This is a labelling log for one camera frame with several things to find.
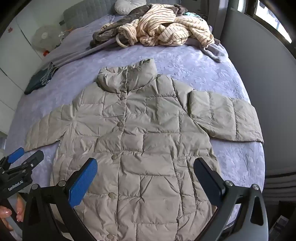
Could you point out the grey-brown fleece robe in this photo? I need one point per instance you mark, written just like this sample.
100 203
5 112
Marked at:
108 32

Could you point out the person's left hand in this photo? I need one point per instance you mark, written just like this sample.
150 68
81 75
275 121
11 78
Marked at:
19 208

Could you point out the bed with lilac bedspread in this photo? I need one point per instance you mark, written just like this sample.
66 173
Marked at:
196 69

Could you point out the white electric fan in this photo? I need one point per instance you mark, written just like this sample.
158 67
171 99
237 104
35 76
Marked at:
45 37

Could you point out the white wardrobe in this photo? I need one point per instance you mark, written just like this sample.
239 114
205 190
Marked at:
13 58

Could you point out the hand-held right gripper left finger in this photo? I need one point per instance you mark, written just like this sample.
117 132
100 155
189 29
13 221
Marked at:
83 183

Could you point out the grey quilted headboard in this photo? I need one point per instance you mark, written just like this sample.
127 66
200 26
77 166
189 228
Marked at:
74 16

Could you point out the folded dark green jeans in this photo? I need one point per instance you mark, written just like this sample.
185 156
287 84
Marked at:
37 80

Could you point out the white round cushion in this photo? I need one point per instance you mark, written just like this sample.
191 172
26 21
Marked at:
127 5

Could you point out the grey curtain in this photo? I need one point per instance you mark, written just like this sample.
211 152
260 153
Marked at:
219 18

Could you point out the grey fleece blanket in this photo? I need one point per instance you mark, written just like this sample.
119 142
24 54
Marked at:
212 52

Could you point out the cream striped robe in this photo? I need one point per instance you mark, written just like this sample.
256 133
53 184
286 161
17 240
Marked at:
161 25

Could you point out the teal garment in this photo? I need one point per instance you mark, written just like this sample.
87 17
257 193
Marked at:
192 14

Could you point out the beige puffer jacket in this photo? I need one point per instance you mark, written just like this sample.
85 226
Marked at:
148 139

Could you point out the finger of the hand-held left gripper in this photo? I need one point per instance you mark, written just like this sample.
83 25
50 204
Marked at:
15 154
33 158

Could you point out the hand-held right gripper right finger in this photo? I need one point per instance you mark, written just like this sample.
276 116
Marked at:
205 183

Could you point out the window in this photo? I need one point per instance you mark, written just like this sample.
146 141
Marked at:
270 18

